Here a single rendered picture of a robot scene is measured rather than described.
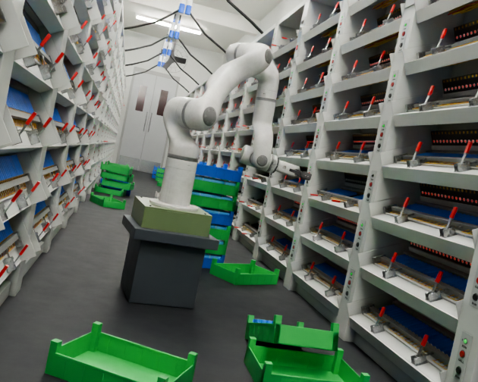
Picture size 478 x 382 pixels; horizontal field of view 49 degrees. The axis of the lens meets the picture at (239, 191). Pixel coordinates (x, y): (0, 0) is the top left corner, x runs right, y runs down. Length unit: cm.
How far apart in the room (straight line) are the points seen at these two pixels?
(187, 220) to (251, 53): 71
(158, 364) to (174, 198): 75
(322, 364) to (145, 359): 56
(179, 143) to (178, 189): 17
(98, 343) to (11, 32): 83
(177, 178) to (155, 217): 17
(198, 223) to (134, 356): 67
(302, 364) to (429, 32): 127
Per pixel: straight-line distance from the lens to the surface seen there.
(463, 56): 179
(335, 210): 234
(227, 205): 280
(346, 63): 275
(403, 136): 206
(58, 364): 136
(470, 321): 150
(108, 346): 151
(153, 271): 198
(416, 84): 210
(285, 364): 168
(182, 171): 200
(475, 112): 165
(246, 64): 216
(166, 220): 195
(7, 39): 114
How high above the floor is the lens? 57
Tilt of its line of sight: 3 degrees down
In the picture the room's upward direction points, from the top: 12 degrees clockwise
